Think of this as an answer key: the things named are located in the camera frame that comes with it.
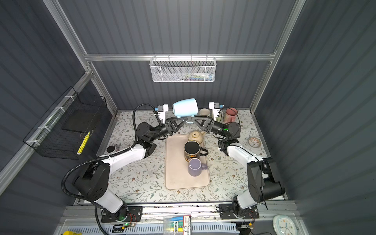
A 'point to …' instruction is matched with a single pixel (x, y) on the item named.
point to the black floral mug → (192, 149)
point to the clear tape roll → (254, 142)
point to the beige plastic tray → (176, 175)
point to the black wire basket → (64, 129)
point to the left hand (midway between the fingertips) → (189, 122)
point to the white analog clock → (283, 224)
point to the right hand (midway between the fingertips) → (194, 122)
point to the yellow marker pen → (85, 139)
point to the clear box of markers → (177, 224)
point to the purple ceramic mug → (195, 167)
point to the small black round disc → (111, 149)
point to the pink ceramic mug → (231, 113)
